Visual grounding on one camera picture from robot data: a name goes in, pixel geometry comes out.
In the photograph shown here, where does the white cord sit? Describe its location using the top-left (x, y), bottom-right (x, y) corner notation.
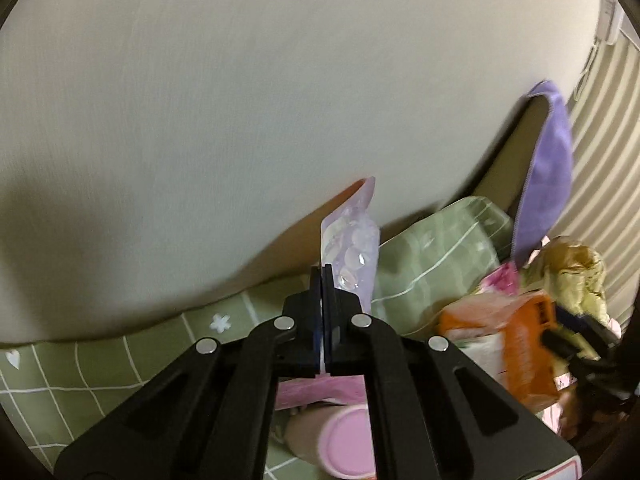
top-left (572, 34), bottom-right (604, 104)

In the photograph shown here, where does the air conditioner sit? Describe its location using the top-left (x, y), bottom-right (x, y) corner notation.
top-left (596, 0), bottom-right (625, 44)

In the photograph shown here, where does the purple cloth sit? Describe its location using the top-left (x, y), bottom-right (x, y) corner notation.
top-left (511, 80), bottom-right (574, 269)

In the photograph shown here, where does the yellow-green trash bag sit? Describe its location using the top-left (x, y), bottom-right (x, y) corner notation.
top-left (521, 236), bottom-right (622, 337)

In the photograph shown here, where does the pink cylindrical jar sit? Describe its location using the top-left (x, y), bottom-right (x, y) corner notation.
top-left (284, 403), bottom-right (376, 479)

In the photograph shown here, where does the purple blister pack wrapper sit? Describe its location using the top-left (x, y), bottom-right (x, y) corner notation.
top-left (318, 175), bottom-right (382, 376)

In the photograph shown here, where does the green checkered tablecloth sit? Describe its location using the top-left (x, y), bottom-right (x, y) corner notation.
top-left (1, 197), bottom-right (512, 468)

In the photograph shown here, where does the pink wrapper by wall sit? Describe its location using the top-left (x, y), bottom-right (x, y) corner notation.
top-left (274, 374), bottom-right (367, 411)

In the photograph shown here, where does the beige headboard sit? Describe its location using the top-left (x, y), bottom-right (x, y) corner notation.
top-left (468, 96), bottom-right (549, 220)

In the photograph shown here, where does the orange plastic snack bag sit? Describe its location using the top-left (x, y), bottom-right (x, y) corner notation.
top-left (437, 292), bottom-right (559, 412)

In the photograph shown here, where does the striped beige curtain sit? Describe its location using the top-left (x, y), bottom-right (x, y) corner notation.
top-left (552, 35), bottom-right (640, 325)

